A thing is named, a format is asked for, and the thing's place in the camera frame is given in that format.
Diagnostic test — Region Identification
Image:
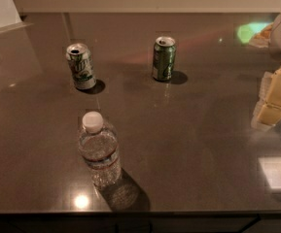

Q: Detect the white green soda can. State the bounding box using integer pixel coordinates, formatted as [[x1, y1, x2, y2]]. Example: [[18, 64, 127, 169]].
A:
[[65, 43, 96, 90]]

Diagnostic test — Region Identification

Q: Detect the clear plastic water bottle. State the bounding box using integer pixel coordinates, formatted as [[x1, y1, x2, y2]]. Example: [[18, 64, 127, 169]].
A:
[[78, 112, 122, 190]]

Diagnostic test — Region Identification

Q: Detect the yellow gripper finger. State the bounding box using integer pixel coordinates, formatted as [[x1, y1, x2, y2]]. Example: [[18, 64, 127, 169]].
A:
[[251, 67, 281, 131]]

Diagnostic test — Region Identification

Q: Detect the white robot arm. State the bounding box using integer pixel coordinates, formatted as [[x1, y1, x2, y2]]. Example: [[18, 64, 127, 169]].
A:
[[249, 13, 281, 131]]

